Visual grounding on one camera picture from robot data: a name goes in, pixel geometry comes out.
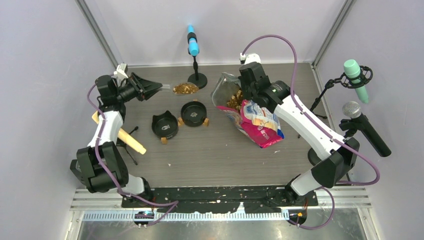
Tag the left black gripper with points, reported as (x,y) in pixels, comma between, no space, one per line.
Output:
(143,88)

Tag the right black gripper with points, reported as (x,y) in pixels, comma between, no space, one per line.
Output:
(243,85)

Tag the colourful pet food bag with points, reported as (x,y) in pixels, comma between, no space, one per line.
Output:
(257,123)

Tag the blue microphone on stand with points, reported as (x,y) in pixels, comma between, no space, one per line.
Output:
(197,78)

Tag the green microphone with shock mount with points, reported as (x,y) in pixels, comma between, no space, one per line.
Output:
(354,77)

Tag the black box device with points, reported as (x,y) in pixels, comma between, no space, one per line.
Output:
(73,168)

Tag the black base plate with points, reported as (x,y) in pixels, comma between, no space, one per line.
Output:
(228,199)

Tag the clear plastic scoop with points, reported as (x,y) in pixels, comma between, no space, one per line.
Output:
(185,88)

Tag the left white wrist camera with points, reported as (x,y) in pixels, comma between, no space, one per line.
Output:
(120,73)

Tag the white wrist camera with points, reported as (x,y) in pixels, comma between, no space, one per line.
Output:
(120,73)
(249,58)

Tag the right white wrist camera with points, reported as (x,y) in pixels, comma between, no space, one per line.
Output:
(249,58)

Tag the cat-ear black pet bowl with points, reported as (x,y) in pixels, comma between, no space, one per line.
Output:
(165,126)

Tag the round black pet bowl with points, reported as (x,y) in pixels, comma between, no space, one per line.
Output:
(193,114)

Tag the round black stand base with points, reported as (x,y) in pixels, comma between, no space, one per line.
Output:
(314,158)

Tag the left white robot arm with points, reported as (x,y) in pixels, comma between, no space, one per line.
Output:
(99,165)

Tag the yellow microphone on tripod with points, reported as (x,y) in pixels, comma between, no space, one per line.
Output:
(125,140)

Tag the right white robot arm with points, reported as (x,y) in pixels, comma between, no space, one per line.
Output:
(329,150)

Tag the grey black handheld microphone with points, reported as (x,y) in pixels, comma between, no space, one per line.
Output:
(359,122)

